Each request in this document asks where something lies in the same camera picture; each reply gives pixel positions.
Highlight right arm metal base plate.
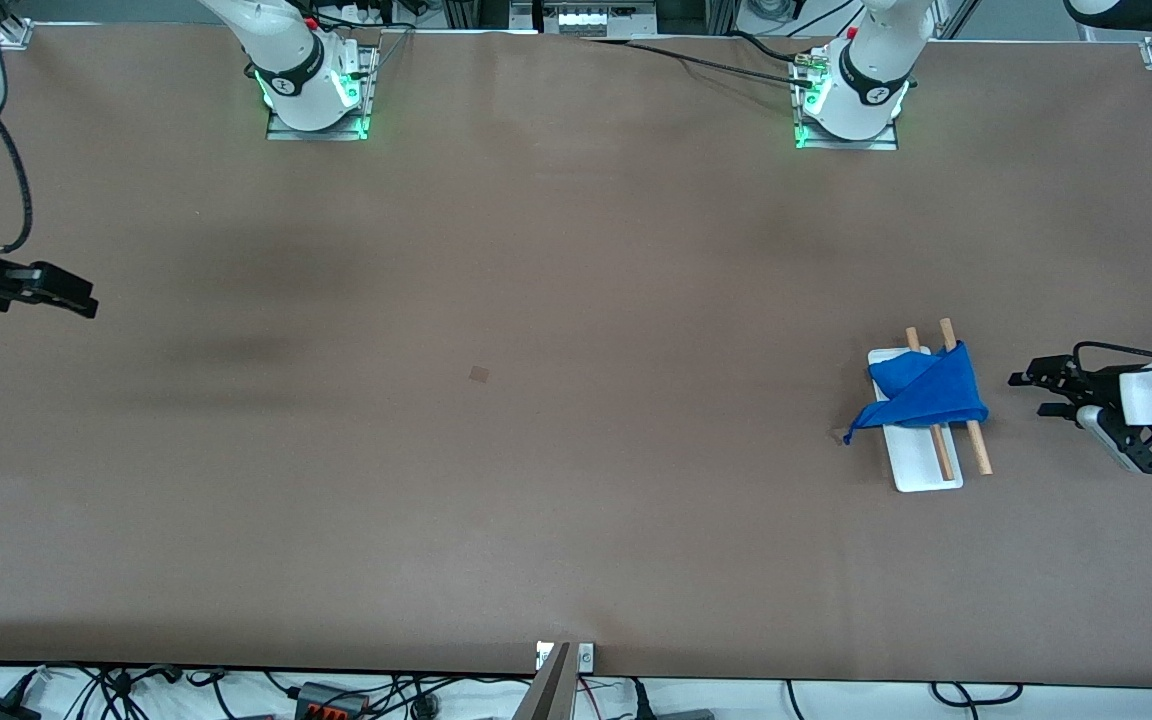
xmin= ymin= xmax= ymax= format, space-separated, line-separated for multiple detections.
xmin=266 ymin=40 xmax=379 ymax=142

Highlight small metal camera bracket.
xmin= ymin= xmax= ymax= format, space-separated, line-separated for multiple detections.
xmin=536 ymin=642 xmax=595 ymax=673

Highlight looped black floor cable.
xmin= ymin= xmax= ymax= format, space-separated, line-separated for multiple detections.
xmin=930 ymin=682 xmax=1025 ymax=708

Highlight white rack with wooden rods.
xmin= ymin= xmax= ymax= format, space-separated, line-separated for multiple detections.
xmin=868 ymin=318 xmax=994 ymax=493

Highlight brown camera mount pole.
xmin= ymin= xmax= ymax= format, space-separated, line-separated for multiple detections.
xmin=511 ymin=642 xmax=578 ymax=720

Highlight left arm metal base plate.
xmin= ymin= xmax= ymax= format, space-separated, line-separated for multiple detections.
xmin=794 ymin=48 xmax=901 ymax=152

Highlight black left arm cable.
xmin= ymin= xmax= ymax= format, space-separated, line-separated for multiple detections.
xmin=1074 ymin=30 xmax=1152 ymax=369

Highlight blue microfibre towel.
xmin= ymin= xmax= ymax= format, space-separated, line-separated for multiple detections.
xmin=842 ymin=341 xmax=991 ymax=447

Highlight black power adapter red buttons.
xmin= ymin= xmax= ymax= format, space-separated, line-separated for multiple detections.
xmin=294 ymin=682 xmax=370 ymax=720

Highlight black cable on table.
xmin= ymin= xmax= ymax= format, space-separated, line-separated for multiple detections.
xmin=576 ymin=33 xmax=819 ymax=91

